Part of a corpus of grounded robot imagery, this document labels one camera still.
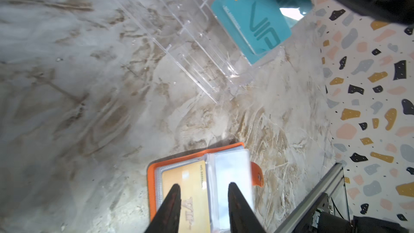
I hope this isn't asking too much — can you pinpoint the orange card holder wallet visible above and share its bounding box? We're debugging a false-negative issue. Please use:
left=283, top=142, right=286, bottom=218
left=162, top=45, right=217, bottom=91
left=147, top=142, right=264, bottom=233

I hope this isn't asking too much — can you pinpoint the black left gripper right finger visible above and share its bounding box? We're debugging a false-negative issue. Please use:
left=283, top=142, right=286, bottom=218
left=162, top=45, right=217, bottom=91
left=228, top=182, right=265, bottom=233

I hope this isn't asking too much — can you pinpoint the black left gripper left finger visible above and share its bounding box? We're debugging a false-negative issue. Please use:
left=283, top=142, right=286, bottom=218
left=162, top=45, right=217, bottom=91
left=145, top=184, right=181, bottom=233

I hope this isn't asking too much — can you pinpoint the clear acrylic card stand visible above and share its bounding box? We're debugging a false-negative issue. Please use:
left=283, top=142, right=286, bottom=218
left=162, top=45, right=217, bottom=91
left=115, top=0, right=281, bottom=101

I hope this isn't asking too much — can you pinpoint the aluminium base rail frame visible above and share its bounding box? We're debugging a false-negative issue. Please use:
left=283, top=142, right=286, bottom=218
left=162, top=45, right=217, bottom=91
left=275, top=163, right=343, bottom=233

